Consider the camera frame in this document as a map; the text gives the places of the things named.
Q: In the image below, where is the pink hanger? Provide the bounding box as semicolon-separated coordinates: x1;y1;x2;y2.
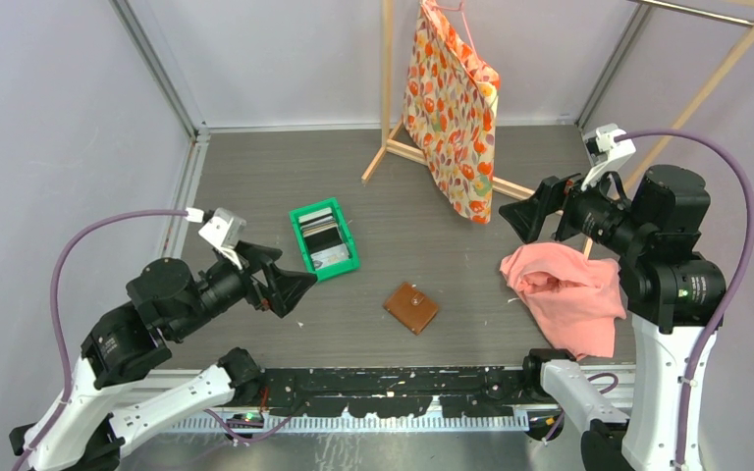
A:
423;0;482;67

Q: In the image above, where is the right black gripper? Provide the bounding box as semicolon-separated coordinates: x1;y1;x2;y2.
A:
500;154;649;251

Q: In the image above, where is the floral fabric bag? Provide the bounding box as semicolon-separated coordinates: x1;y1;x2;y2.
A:
403;1;501;224

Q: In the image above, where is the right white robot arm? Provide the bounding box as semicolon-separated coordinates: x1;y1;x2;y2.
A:
499;165;729;470

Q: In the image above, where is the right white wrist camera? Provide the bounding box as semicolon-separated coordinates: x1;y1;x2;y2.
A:
580;123;636;190

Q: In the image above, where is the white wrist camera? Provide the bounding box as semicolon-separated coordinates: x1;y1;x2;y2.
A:
198;208;246;269
580;123;636;190

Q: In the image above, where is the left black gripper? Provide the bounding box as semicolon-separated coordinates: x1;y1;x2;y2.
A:
173;238;319;338

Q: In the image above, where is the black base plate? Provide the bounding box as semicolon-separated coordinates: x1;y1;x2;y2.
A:
226;366;552;418

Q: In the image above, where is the aluminium frame rail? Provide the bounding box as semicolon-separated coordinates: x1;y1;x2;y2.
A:
100;363;638;434

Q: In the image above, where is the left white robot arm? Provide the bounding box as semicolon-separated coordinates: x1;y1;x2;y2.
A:
9;242;317;470

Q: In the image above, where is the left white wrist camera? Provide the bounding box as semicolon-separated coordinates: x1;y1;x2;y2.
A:
198;208;246;269

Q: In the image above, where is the pink cloth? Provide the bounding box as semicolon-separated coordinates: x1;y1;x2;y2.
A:
499;242;626;360

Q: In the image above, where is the silver card in bin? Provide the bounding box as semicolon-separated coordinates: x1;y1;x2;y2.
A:
310;246;350;272

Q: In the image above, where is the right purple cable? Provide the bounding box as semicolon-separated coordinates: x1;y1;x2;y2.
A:
542;129;754;469

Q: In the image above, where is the wooden clothes rack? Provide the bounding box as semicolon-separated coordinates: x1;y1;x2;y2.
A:
360;0;754;258

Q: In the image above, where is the brown leather card holder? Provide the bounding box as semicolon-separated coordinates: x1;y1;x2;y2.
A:
383;282;440;336

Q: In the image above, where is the green plastic bin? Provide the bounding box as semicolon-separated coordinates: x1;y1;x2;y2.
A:
289;197;360;282

